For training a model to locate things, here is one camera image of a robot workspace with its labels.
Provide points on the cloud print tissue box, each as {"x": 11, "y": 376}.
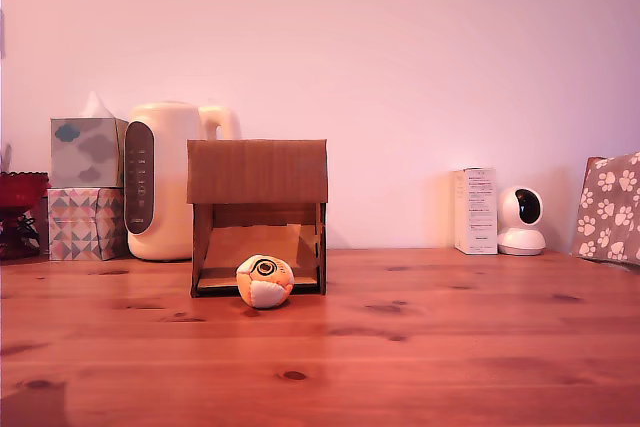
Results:
{"x": 85, "y": 152}

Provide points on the white printed carton box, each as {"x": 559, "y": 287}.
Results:
{"x": 480, "y": 212}

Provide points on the cardboard dice tower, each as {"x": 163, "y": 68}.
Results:
{"x": 257, "y": 169}

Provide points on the cream electric kettle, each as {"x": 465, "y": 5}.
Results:
{"x": 172, "y": 187}

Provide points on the white tissue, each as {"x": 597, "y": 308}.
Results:
{"x": 94, "y": 106}

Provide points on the geometric print tissue box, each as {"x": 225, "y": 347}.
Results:
{"x": 82, "y": 224}

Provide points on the paw print fabric bag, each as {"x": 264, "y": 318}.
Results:
{"x": 612, "y": 207}

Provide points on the orange and white footbag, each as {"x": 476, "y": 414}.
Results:
{"x": 264, "y": 292}

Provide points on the small white round camera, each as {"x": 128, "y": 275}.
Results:
{"x": 520, "y": 237}

